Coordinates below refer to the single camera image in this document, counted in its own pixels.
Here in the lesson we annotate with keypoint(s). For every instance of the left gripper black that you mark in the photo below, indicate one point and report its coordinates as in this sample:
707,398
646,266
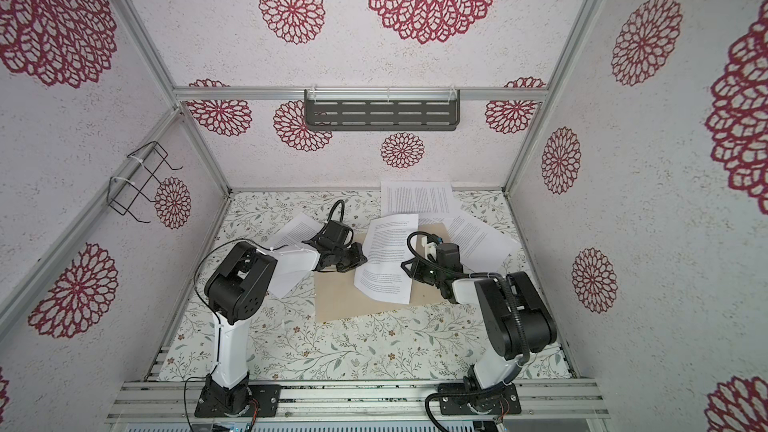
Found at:
359,258

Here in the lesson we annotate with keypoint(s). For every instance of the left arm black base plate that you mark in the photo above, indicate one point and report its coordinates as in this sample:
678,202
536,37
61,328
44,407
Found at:
243,399

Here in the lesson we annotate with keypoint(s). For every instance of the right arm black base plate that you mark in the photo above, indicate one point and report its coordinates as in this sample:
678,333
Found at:
457,400

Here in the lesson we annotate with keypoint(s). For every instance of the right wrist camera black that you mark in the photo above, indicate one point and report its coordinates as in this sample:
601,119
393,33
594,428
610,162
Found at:
448,257

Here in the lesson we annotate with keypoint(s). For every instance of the grey metal wall shelf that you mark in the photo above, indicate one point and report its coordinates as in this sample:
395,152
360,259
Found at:
382,112

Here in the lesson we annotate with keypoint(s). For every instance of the printed paper sheet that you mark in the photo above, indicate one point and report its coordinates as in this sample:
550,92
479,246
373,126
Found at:
295,257
482,247
381,278

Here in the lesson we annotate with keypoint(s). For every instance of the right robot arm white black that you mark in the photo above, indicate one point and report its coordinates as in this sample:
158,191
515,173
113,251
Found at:
516,320

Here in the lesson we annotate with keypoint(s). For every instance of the printed paper sheet back wall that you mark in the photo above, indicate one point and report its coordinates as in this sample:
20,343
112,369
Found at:
414,197

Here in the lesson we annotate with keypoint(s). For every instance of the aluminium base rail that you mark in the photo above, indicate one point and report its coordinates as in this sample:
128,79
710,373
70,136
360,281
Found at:
385,400

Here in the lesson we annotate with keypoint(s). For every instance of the black wire wall rack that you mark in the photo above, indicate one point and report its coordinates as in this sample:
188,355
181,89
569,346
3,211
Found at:
123,192

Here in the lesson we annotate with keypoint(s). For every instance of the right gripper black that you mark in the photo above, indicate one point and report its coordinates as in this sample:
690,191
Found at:
416,271

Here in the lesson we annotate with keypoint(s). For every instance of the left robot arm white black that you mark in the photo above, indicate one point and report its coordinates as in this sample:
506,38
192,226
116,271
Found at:
239,285

